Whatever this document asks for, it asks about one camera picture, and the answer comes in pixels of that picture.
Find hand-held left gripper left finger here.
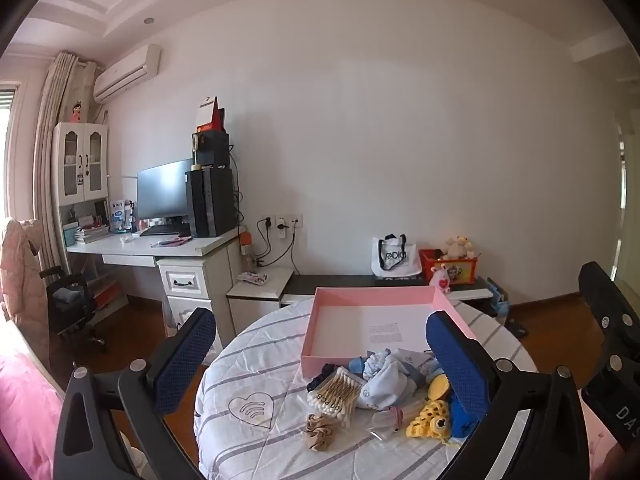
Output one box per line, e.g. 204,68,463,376
52,307,217,480

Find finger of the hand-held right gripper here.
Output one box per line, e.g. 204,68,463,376
578,261,640,391

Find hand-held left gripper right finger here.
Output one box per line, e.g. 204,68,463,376
425,310,601,480

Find yellow knitted toy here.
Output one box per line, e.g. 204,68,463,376
405,374,453,445

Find blue knitted toy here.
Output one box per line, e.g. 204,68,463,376
445,390,488,443

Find pale printed baby cloth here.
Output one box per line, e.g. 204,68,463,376
357,347,436,411

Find pink cardboard box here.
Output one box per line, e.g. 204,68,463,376
300,287,478,376

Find clear plastic bag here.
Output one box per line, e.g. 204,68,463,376
367,406,416,441

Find light blue fleece cloth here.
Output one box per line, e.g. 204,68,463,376
348,355,396,381

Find cotton swabs packet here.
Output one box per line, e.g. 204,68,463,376
307,366,368,428

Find dark blue scrunchie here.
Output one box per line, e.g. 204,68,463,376
306,362,337,393

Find beige scrunchie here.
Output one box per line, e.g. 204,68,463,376
302,412,347,452

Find pink floral pillow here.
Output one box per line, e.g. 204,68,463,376
580,402,623,480

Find white striped quilted table cover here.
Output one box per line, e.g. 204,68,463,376
192,300,541,480

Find blue boxes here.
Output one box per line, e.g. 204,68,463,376
485,277,511,318

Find pink plush toy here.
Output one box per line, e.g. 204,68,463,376
431,266,453,295

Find white desk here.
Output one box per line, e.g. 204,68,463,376
66,225,246,356

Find red toy box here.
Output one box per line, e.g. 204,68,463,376
419,248,482,286

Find white low cabinet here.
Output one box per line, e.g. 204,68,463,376
226,267,296,341

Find beige plush toy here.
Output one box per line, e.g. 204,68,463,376
440,235,475,261

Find white tote bag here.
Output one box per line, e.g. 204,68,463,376
371,234,423,278

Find black low cabinet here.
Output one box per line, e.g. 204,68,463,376
280,274,493,308

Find stack of books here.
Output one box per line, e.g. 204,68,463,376
75,225,111,245

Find blue printed packages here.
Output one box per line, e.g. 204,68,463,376
110,199,136,233

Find black computer tower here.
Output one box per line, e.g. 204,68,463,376
185,166,237,239

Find bright pink blanket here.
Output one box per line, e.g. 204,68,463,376
0,350,66,480

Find black computer monitor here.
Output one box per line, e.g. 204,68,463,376
136,159,193,228

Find pink quilted jacket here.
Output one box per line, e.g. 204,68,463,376
0,217,51,361

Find black speaker box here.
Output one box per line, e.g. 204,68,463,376
191,130,231,167

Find white hutch cabinet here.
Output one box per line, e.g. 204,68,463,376
51,121,110,248

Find red and white carton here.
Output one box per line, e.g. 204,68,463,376
195,96,227,133

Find beige curtain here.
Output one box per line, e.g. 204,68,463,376
20,51,97,281

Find white air conditioner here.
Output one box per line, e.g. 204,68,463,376
92,44,162,106

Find black power cable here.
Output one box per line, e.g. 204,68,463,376
255,217,296,268

